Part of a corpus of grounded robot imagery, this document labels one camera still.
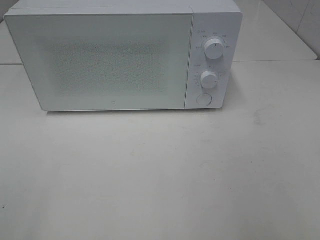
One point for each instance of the upper white power knob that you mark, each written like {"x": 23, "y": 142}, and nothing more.
{"x": 214, "y": 48}

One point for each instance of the white timer knob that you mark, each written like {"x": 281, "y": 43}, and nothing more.
{"x": 208, "y": 80}

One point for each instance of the white microwave oven body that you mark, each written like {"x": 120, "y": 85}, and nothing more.
{"x": 210, "y": 18}

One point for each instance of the white microwave door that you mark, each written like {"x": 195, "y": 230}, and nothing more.
{"x": 105, "y": 62}

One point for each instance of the round white door button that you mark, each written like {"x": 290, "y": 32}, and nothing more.
{"x": 204, "y": 99}

